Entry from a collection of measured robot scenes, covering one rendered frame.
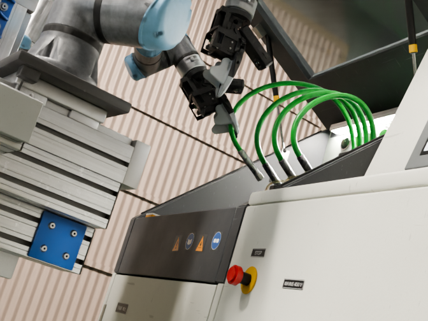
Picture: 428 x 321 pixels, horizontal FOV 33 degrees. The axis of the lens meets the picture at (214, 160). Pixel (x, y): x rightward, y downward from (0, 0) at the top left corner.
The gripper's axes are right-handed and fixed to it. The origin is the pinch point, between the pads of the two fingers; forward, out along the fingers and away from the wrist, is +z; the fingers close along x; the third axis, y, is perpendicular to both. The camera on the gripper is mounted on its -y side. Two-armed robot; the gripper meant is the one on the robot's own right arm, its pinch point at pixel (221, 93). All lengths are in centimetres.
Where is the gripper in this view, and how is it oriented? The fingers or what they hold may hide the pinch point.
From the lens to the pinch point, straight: 169.7
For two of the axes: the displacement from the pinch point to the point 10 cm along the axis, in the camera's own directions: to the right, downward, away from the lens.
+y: -8.6, -3.6, -3.7
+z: -2.8, 9.3, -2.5
